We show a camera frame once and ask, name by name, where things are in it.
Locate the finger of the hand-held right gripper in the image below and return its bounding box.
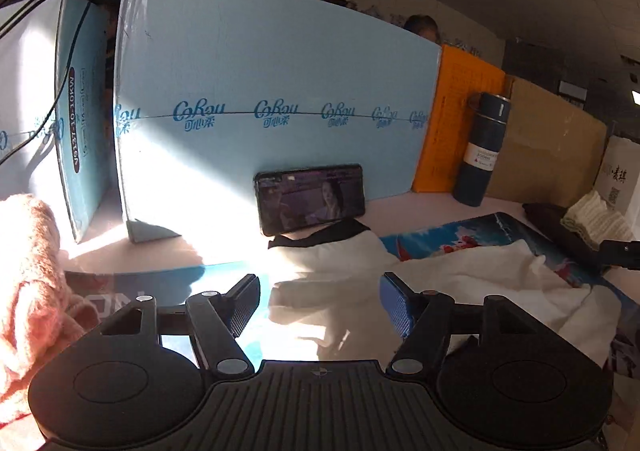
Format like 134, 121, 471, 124
600, 240, 640, 273

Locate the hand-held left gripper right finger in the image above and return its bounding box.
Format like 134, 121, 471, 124
379, 272, 540, 377

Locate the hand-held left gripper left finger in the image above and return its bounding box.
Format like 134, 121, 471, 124
100, 273, 262, 379

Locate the white knit cloth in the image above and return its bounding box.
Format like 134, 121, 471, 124
561, 190, 637, 252

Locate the black garment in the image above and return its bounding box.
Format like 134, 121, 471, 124
522, 202, 618, 274

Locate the white garment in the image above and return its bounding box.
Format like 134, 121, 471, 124
267, 218, 632, 374

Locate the blue printed desk mat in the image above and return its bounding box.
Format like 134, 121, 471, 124
62, 211, 640, 377

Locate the white paper bag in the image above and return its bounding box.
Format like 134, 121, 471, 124
595, 134, 640, 212

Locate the black smartphone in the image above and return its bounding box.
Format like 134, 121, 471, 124
254, 164, 366, 237

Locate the brown cardboard box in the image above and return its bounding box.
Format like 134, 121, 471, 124
485, 75, 608, 202

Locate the dark blue thermos bottle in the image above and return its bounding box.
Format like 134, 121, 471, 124
452, 91, 512, 208

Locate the dark background partition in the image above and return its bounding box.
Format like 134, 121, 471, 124
502, 38, 640, 107

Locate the light blue labelled carton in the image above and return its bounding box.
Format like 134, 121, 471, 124
0, 0, 123, 244

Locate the orange cardboard box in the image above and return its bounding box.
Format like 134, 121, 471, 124
412, 44, 507, 194

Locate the pink towel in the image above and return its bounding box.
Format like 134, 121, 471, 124
0, 194, 101, 427

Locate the large light blue carton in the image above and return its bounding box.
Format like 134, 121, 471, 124
114, 0, 443, 244

